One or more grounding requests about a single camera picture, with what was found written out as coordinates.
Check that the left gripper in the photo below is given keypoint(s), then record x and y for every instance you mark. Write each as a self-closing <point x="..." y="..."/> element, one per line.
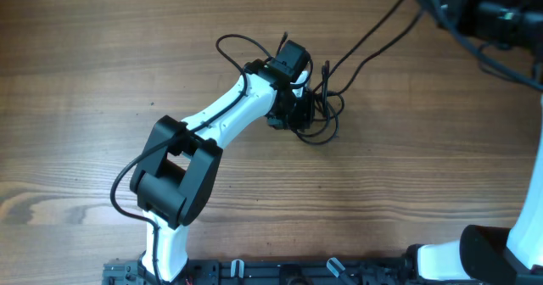
<point x="302" y="121"/>

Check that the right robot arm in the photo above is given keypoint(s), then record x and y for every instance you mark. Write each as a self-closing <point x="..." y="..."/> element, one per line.
<point x="484" y="123"/>

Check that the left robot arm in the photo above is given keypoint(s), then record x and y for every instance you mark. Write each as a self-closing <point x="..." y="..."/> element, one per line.
<point x="176" y="172"/>

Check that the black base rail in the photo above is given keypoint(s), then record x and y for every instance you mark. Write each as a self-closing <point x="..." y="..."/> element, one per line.
<point x="239" y="272"/>

